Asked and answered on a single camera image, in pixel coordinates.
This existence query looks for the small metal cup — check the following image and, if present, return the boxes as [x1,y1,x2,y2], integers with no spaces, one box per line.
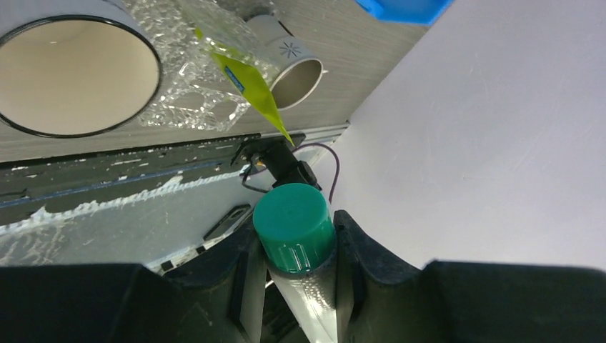
[247,14,324,110]

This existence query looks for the blue three-compartment plastic bin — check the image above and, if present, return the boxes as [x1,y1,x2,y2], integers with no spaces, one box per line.
[355,0,454,26]

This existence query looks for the white enamel mug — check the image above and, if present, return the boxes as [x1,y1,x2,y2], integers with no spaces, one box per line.
[1,1,162,138]

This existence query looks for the clear square textured holder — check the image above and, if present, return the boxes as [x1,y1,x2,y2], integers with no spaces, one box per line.
[125,1,279,131]

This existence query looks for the teal cap toothpaste tube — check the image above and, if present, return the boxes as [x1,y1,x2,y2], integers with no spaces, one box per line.
[252,183,338,342]

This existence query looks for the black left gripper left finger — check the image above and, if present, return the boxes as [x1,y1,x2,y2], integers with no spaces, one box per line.
[1,225,266,342]

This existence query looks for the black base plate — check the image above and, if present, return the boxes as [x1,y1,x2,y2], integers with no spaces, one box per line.
[1,133,263,225]

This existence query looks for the yellow green toothpaste tube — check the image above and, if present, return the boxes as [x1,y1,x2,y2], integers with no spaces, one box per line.
[194,27,294,146]

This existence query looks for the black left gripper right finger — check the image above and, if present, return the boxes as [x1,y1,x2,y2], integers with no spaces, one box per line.
[334,210,605,342]

